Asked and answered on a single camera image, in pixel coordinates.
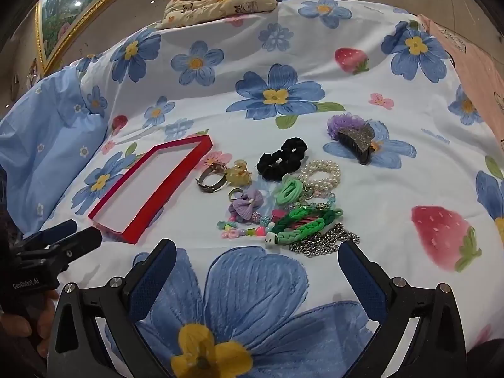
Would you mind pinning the red jewelry box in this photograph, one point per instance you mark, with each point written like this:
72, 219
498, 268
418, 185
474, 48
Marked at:
145, 189

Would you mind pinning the pink printed cloth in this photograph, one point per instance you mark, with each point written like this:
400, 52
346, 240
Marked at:
480, 71

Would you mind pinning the yellow hair claw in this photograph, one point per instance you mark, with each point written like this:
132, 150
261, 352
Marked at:
238, 175

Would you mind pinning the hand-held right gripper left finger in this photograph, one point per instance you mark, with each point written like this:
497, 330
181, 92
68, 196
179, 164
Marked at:
151, 279

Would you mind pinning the person's left hand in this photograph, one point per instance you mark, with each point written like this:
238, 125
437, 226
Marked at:
13, 325

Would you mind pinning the light blue pillow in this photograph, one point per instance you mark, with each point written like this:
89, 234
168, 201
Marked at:
47, 145

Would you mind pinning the pink snap hair clip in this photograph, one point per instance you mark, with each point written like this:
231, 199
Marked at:
309, 219

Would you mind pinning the black scrunchie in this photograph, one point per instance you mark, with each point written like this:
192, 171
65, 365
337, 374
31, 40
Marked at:
271, 165

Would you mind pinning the dark glitter hair claw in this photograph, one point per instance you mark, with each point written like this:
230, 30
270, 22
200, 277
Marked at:
356, 145

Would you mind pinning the purple bow hair clip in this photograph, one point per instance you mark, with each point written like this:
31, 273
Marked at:
244, 204

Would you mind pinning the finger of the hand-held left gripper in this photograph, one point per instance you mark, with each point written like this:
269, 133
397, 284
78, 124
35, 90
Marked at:
82, 242
59, 229

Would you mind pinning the gold framed painting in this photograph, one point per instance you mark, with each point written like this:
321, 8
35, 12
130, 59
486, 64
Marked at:
67, 4

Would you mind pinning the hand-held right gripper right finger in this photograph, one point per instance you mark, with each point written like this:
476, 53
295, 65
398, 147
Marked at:
362, 279

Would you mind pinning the purple scrunchie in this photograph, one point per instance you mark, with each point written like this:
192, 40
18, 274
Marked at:
340, 122

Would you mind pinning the bronze bangle with pink flower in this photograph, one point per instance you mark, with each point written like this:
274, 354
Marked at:
214, 161

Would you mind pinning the floral strawberry print blanket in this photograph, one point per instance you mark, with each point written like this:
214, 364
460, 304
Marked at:
252, 283

